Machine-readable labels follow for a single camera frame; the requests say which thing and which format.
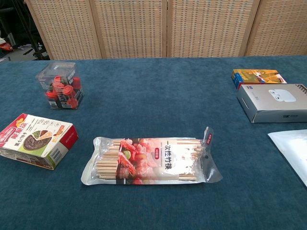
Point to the silver earbuds box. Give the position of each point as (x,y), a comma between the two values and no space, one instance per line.
(271,100)

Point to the bamboo chopsticks plastic pack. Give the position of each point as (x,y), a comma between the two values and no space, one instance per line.
(148,160)

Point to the white plastic pouch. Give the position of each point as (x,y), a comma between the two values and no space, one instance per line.
(293,148)

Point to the woven wood folding screen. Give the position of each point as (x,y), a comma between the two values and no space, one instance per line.
(134,28)

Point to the clear box of red-black bottles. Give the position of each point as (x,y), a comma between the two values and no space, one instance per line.
(62,91)

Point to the yellow orange illustrated box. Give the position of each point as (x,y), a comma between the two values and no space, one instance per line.
(256,76)

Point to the black tripod stand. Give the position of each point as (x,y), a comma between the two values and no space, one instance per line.
(33,40)

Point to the blue velvet tablecloth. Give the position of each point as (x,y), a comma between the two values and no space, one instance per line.
(153,100)

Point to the red white food carton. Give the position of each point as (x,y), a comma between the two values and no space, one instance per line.
(36,139)

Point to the red object on floor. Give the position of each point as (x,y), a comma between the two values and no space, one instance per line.
(5,47)

